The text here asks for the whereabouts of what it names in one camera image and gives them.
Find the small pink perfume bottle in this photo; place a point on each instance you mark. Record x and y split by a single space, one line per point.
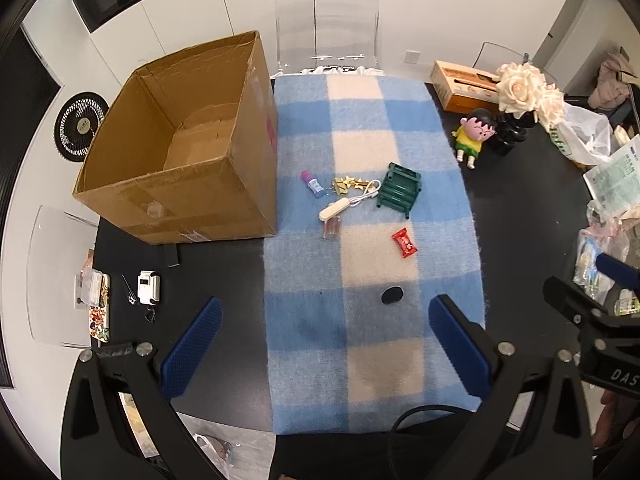
331 227

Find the cartoon printed tray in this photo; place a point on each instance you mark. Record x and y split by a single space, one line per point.
100 322

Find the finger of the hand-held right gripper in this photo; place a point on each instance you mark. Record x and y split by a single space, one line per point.
617 271
567 300

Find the clear plastic box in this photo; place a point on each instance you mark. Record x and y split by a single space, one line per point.
90 287

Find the white wall socket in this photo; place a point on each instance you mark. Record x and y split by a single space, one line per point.
410 57

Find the black slatted blinds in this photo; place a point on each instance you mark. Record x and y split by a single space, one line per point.
25 90

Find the clear plastic bag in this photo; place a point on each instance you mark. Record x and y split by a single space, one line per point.
585 130

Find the small round black knob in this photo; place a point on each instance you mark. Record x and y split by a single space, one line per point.
392 295

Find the cream rose bouquet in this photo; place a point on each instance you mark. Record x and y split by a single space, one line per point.
520 85

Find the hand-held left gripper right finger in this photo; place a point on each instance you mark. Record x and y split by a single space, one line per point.
460 355

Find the large brown cardboard box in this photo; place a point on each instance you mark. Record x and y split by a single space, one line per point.
210 200

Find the black standing fan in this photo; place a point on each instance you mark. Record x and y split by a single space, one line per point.
80 127

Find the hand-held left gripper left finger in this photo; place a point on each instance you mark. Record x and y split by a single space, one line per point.
192 350

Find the blue and cream checked blanket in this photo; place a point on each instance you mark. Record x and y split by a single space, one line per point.
310 270

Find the small purple-capped tube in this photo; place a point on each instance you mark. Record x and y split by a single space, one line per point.
313 184

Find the black vase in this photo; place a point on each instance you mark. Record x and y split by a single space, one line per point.
510 135

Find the thin black metal tool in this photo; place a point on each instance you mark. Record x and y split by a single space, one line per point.
129 290

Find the clear acrylic chair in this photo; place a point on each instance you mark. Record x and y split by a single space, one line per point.
325 25
50 270
500 55

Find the white plastic bag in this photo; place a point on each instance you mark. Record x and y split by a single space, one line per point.
215 455

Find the gold binder clip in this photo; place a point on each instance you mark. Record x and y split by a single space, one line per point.
345 185

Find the printed paper leaflet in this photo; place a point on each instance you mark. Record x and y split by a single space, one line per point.
620 170

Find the pile of clear plastic packets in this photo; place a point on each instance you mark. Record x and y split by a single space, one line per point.
590 260

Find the red candy wrapper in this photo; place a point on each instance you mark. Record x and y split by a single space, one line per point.
404 243

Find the small white device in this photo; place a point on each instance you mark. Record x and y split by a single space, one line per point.
149 287

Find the pink clothing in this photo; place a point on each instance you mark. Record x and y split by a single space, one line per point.
607 82

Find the cartoon boy figure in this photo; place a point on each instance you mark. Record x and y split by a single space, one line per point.
470 140

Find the orange cardboard box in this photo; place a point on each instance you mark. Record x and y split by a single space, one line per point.
460 90

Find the green toy chair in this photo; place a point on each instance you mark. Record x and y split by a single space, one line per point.
400 190

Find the black rectangular strip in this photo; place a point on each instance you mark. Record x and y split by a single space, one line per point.
172 256

